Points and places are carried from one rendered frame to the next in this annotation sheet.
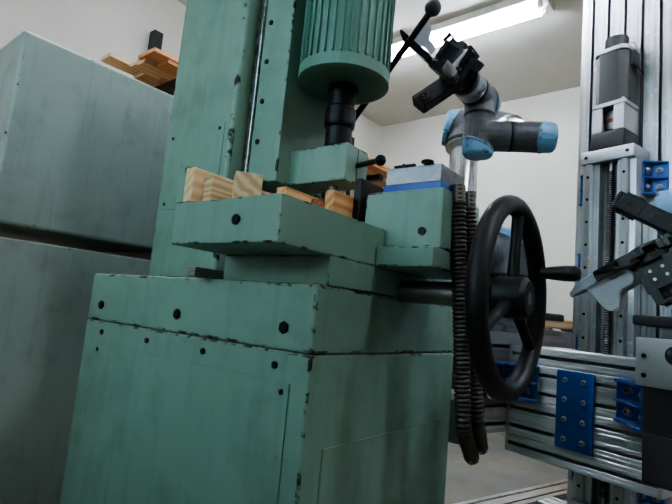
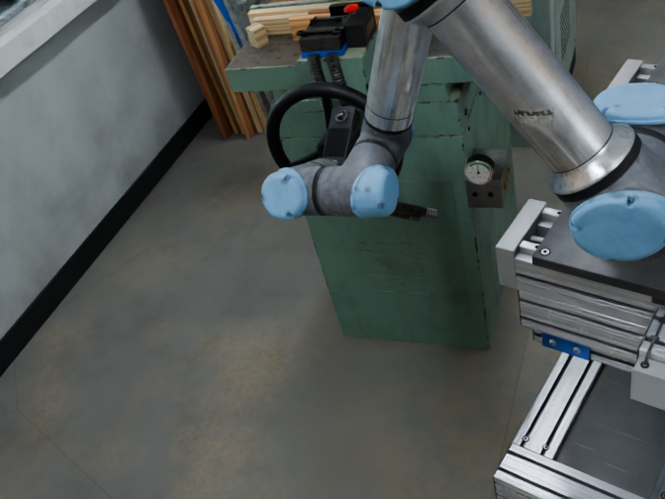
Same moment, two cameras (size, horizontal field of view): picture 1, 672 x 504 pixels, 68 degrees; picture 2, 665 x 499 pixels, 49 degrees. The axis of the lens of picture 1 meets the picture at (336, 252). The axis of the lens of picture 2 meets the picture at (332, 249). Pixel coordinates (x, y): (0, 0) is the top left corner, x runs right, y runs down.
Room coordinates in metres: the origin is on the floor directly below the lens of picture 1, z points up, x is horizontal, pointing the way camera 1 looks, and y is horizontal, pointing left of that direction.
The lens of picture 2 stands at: (0.45, -1.49, 1.59)
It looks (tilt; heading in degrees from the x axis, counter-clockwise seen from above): 40 degrees down; 81
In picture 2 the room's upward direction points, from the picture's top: 17 degrees counter-clockwise
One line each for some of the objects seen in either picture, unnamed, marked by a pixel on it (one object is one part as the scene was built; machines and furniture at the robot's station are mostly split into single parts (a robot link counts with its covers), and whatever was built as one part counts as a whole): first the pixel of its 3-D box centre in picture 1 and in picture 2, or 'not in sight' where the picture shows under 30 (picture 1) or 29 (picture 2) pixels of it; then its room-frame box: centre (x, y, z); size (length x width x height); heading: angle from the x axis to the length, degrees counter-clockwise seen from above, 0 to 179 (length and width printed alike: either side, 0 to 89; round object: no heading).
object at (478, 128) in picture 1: (485, 136); not in sight; (1.17, -0.34, 1.23); 0.11 x 0.08 x 0.11; 81
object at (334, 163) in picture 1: (327, 173); not in sight; (0.92, 0.03, 1.03); 0.14 x 0.07 x 0.09; 52
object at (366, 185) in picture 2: not in sight; (360, 184); (0.65, -0.62, 0.96); 0.11 x 0.11 x 0.08; 48
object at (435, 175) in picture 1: (428, 184); (336, 31); (0.79, -0.14, 0.99); 0.13 x 0.11 x 0.06; 142
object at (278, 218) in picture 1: (375, 254); (358, 61); (0.84, -0.07, 0.87); 0.61 x 0.30 x 0.06; 142
